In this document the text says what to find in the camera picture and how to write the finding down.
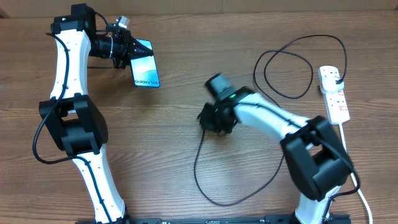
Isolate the blue Galaxy smartphone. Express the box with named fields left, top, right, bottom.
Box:
left=130, top=39, right=160, bottom=88

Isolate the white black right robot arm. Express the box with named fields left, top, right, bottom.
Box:
left=198, top=73, right=356, bottom=223

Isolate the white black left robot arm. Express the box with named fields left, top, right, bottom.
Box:
left=32, top=3, right=160, bottom=223

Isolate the white charger plug adapter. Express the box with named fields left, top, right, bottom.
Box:
left=320, top=75, right=345, bottom=94

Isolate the white power strip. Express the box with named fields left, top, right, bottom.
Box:
left=318, top=65, right=350, bottom=124

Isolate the white power strip cord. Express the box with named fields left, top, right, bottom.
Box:
left=338, top=123, right=374, bottom=224

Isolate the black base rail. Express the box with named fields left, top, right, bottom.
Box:
left=74, top=213, right=352, bottom=224

